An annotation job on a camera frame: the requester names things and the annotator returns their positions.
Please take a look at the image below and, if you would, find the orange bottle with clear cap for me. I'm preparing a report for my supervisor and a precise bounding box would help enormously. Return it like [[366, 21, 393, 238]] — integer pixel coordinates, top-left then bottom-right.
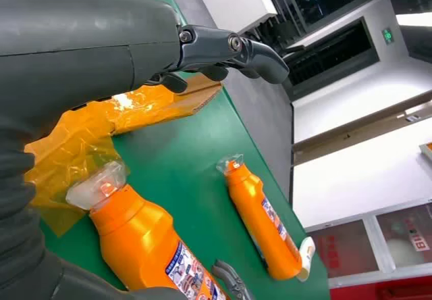
[[66, 160, 231, 300], [216, 153, 304, 282]]

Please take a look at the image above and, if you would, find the small white bottle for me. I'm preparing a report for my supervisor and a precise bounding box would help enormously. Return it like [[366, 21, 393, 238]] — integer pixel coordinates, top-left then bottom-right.
[[296, 236, 317, 284]]

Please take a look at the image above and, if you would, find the yellow taped cardboard box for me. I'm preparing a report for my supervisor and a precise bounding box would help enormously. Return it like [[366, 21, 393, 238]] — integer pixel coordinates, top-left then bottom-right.
[[10, 0, 224, 239]]

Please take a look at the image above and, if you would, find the green table mat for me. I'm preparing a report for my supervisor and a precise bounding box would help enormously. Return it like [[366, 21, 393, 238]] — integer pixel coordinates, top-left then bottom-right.
[[40, 0, 331, 300]]

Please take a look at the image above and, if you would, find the white framed red panel cabinet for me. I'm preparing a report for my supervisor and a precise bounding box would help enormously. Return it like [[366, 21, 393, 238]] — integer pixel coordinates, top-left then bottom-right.
[[305, 198, 432, 290]]

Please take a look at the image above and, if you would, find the brown wooden strip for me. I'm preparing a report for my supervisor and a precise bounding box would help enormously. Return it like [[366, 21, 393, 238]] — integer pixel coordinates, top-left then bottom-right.
[[292, 91, 432, 166]]

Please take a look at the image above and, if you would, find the ceiling light strip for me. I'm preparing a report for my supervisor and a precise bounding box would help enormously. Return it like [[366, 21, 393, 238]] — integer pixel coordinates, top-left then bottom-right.
[[395, 12, 432, 27]]

